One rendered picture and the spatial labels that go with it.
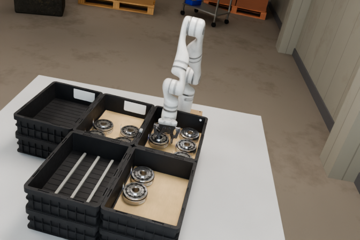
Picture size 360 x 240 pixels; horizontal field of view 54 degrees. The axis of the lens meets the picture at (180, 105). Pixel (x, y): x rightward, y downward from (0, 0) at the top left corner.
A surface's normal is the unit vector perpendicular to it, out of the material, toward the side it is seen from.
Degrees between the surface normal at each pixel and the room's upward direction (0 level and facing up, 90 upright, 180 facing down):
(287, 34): 90
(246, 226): 0
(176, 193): 0
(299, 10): 90
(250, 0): 90
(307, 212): 0
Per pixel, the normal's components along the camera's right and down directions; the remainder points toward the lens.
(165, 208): 0.15, -0.85
